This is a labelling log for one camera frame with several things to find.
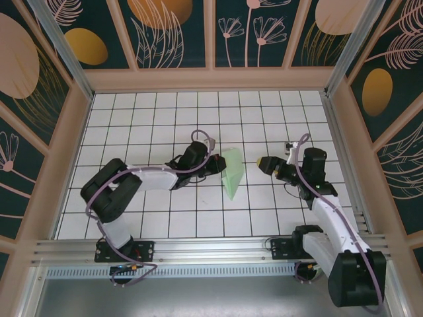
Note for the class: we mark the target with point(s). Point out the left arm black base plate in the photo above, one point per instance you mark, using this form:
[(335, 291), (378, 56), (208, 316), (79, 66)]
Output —
[(147, 247)]

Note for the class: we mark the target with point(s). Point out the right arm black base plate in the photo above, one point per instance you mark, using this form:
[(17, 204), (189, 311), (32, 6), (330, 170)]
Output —
[(281, 249)]

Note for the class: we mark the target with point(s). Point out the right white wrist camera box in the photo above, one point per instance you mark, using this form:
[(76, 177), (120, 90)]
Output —
[(292, 153)]

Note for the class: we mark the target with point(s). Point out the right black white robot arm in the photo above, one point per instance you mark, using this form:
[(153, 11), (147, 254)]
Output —
[(337, 221)]

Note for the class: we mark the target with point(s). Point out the light green paper sheet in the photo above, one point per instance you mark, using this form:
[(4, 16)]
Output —
[(234, 178)]

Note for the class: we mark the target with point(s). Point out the grey metal sheet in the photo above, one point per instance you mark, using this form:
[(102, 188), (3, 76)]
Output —
[(211, 297)]

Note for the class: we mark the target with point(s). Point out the aluminium frame post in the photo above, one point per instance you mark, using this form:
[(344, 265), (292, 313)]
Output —
[(64, 49), (351, 49)]

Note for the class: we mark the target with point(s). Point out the long aluminium mounting rail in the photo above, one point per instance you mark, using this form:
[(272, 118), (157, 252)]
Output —
[(211, 247)]

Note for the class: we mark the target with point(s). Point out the aluminium side rail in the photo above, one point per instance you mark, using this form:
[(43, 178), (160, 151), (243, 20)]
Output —
[(337, 132)]

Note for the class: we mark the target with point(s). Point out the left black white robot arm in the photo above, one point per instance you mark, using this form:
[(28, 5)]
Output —
[(155, 180)]

